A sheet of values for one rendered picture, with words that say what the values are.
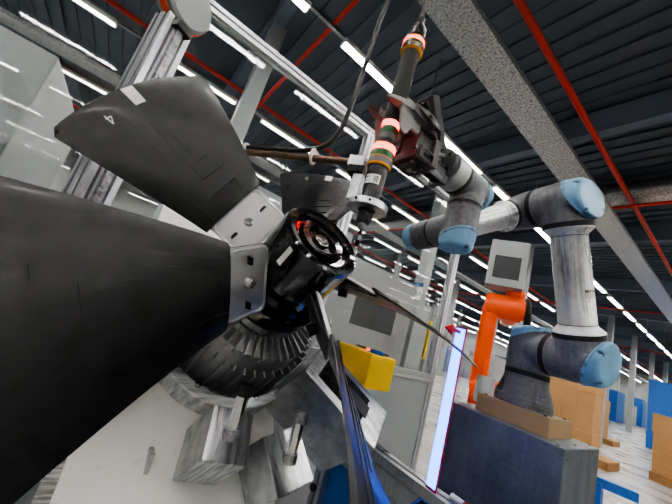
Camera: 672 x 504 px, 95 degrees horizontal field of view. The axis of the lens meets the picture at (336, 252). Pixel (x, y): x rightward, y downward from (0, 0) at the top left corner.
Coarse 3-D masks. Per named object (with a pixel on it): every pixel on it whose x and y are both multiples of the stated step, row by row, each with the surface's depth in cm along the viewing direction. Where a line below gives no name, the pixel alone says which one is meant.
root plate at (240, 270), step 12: (240, 252) 35; (252, 252) 37; (264, 252) 38; (240, 264) 35; (264, 264) 39; (240, 276) 36; (252, 276) 38; (264, 276) 39; (240, 288) 36; (264, 288) 40; (240, 300) 37; (252, 300) 38; (264, 300) 40; (240, 312) 37; (252, 312) 39
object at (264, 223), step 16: (256, 192) 45; (240, 208) 45; (256, 208) 45; (272, 208) 45; (224, 224) 44; (240, 224) 44; (256, 224) 45; (272, 224) 45; (224, 240) 44; (240, 240) 44; (256, 240) 44
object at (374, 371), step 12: (348, 348) 90; (360, 348) 90; (348, 360) 88; (360, 360) 85; (372, 360) 82; (384, 360) 85; (360, 372) 83; (372, 372) 82; (384, 372) 85; (372, 384) 82; (384, 384) 84
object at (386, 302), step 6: (372, 288) 50; (378, 294) 48; (384, 294) 50; (372, 300) 57; (378, 300) 53; (384, 300) 50; (390, 300) 48; (384, 306) 59; (390, 306) 53; (396, 306) 49; (402, 306) 49; (402, 312) 53; (408, 312) 49; (414, 318) 50; (420, 318) 56; (426, 324) 49; (432, 330) 50; (444, 336) 54; (450, 342) 50; (456, 348) 50; (462, 354) 52
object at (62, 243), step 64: (0, 192) 20; (0, 256) 19; (64, 256) 22; (128, 256) 25; (192, 256) 30; (0, 320) 19; (64, 320) 22; (128, 320) 25; (192, 320) 31; (0, 384) 19; (64, 384) 22; (128, 384) 26; (0, 448) 19; (64, 448) 22
